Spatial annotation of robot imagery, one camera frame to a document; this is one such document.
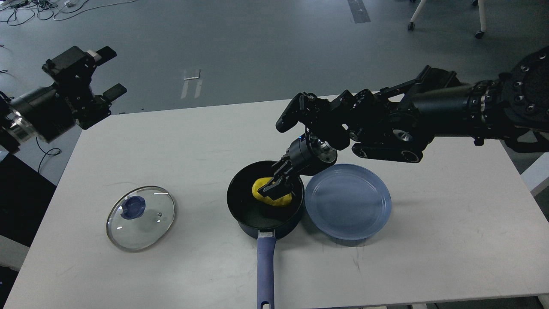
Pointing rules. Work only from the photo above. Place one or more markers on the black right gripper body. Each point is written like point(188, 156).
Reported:
point(309, 156)

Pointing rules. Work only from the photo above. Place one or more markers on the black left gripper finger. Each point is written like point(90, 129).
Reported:
point(73, 69)
point(95, 108)

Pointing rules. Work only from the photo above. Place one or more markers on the dark blue saucepan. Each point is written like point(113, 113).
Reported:
point(265, 223)

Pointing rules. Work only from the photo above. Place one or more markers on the black box at left edge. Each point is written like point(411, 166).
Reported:
point(24, 199)

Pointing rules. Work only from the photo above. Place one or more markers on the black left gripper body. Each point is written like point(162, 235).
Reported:
point(43, 113)

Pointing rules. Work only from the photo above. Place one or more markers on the glass pot lid blue knob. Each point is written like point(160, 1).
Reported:
point(141, 218)

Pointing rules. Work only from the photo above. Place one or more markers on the blue plate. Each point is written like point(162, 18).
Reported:
point(348, 202)

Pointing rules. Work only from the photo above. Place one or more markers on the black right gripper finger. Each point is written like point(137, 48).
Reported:
point(277, 189)
point(284, 174)

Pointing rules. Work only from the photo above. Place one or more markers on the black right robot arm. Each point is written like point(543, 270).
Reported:
point(398, 123)

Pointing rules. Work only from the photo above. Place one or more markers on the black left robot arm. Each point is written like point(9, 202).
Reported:
point(8, 124)

